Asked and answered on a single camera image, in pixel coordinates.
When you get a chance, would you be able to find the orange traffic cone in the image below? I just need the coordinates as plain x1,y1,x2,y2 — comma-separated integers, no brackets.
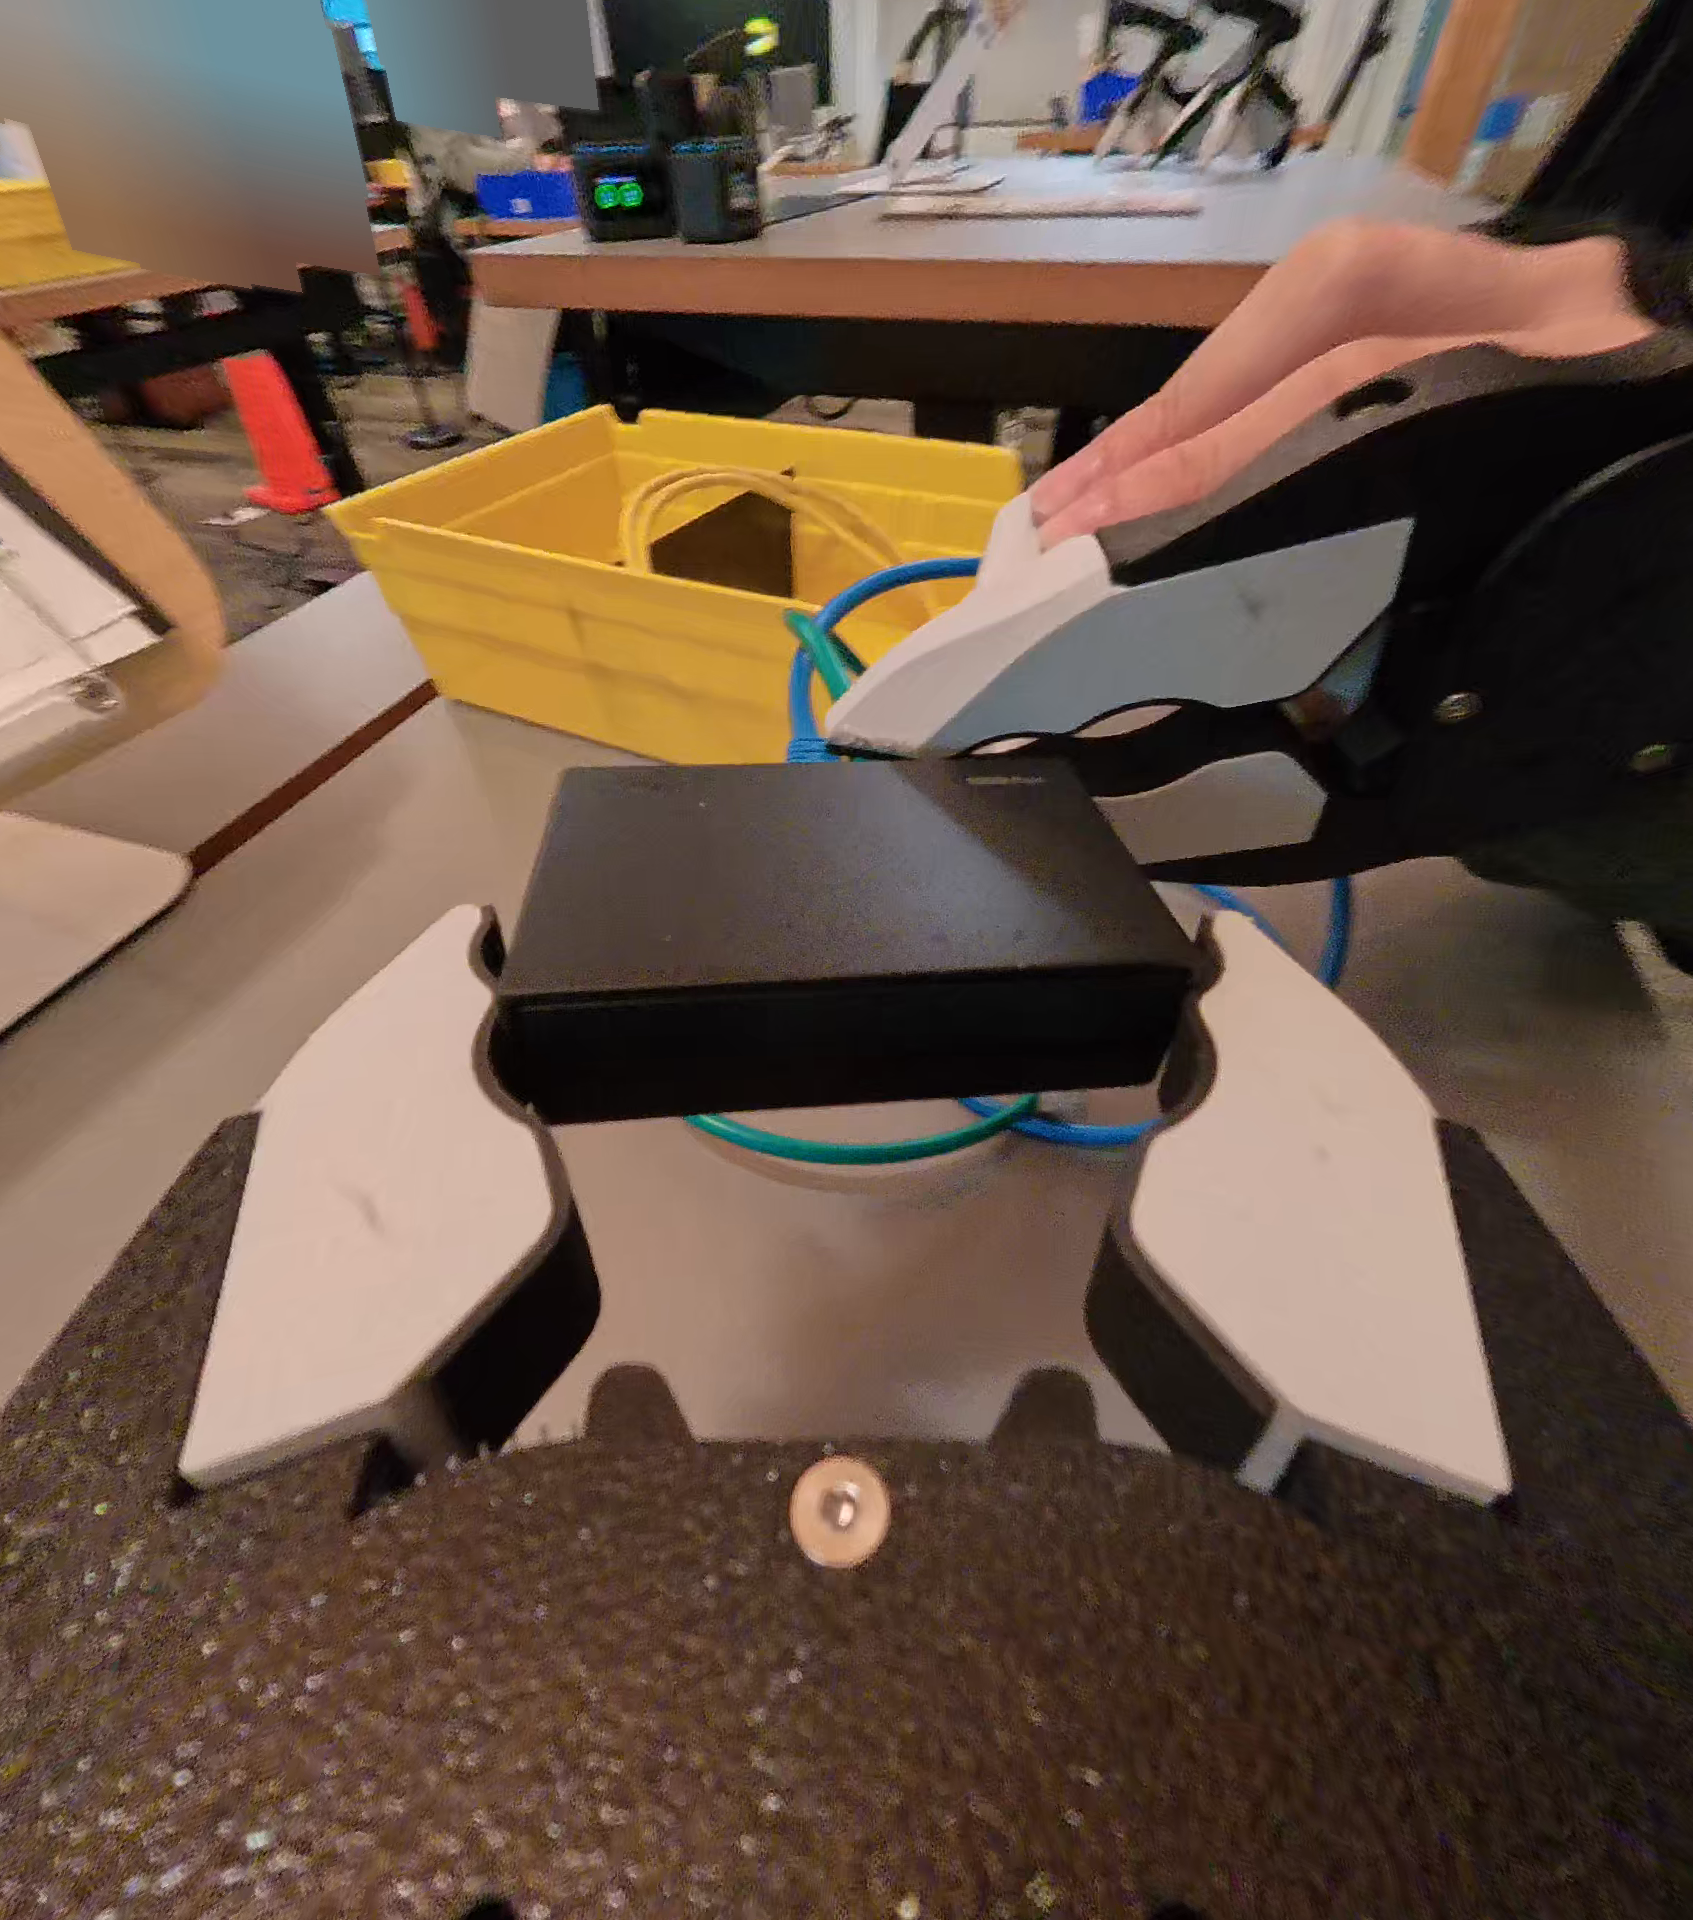
222,351,342,517

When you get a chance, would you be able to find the green ethernet cable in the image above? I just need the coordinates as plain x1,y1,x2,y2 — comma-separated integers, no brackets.
681,607,1046,1168

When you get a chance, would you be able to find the stack of yellow bins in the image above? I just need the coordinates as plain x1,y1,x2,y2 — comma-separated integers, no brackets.
0,181,138,289

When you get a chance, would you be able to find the yellow plastic bin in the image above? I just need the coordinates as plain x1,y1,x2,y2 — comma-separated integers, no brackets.
325,406,1028,767

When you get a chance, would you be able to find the person's right hand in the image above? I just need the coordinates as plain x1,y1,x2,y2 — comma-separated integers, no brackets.
1031,222,1660,543

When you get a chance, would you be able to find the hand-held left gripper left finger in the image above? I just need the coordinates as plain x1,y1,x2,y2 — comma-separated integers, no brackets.
174,904,602,1497

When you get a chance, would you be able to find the black power station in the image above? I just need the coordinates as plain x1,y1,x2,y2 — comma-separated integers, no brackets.
669,134,767,246

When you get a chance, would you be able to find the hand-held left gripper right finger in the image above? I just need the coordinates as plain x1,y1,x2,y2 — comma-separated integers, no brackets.
1082,911,1516,1508

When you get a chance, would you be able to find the instruction sheet on stand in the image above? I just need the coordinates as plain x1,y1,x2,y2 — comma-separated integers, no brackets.
0,212,231,1124

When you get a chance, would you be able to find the blue ethernet cable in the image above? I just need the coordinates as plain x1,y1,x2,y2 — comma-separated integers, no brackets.
784,559,1356,1153

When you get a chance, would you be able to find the black ethernet switch box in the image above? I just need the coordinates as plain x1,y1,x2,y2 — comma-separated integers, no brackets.
492,761,1197,1128

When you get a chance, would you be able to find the power station with green display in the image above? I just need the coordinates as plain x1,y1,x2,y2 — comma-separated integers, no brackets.
570,138,676,244

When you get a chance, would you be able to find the yellow ethernet cable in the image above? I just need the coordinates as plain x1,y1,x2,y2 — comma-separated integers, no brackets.
617,466,941,621

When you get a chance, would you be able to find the long wooden top desk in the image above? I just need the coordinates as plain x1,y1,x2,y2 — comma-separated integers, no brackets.
465,154,1504,439

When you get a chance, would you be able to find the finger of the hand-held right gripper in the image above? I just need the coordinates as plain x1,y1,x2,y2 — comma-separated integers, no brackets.
821,500,1415,761
935,703,1376,867

